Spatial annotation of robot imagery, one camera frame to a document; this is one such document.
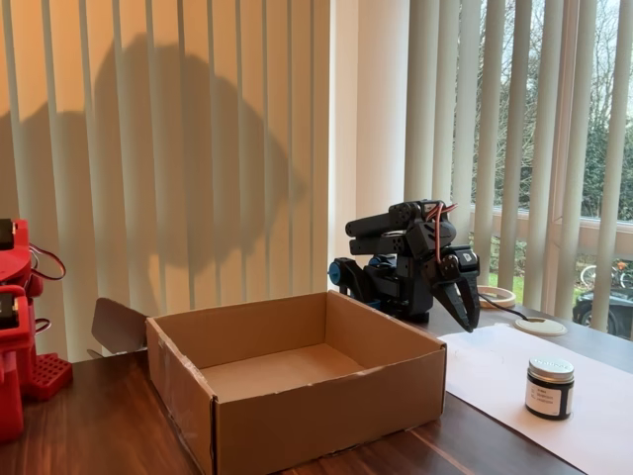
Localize small silver cylinder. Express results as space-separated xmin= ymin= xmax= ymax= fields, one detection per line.
xmin=524 ymin=356 xmax=576 ymax=421

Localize open cardboard box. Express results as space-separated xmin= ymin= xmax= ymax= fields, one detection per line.
xmin=88 ymin=290 xmax=448 ymax=475

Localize masking tape roll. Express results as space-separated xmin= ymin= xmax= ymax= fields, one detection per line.
xmin=477 ymin=284 xmax=518 ymax=311

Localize white paper sheet with circles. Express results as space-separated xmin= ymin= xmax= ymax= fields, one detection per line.
xmin=437 ymin=324 xmax=633 ymax=475

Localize dark parked car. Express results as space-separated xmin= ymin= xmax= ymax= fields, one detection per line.
xmin=572 ymin=286 xmax=633 ymax=333

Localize bicycle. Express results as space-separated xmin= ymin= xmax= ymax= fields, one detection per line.
xmin=576 ymin=259 xmax=633 ymax=291

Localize white vertical blinds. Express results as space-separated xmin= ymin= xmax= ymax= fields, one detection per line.
xmin=0 ymin=0 xmax=330 ymax=362
xmin=405 ymin=0 xmax=619 ymax=333

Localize thin black cable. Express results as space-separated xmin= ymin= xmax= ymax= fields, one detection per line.
xmin=478 ymin=293 xmax=533 ymax=326

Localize round desk cable grommet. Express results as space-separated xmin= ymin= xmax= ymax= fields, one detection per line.
xmin=513 ymin=316 xmax=569 ymax=337

